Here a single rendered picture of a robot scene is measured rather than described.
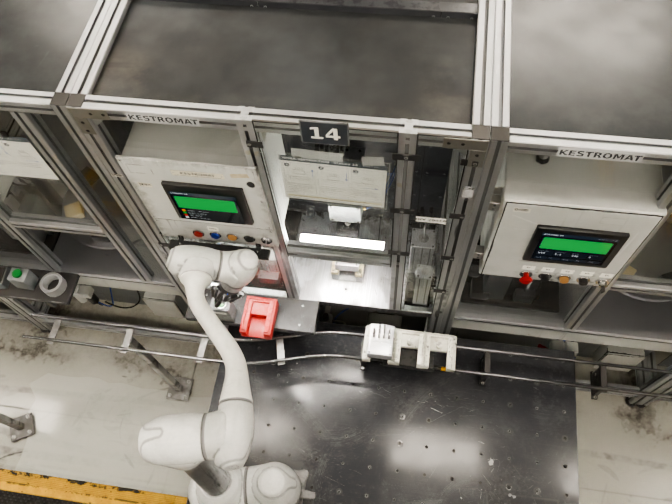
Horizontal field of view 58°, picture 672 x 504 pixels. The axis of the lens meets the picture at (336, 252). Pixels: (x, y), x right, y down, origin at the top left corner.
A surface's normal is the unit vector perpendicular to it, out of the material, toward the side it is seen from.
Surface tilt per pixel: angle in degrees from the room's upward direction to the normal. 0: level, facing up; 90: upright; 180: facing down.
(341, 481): 0
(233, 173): 90
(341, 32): 0
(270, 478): 6
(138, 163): 90
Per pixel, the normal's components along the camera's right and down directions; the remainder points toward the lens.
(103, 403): -0.05, -0.47
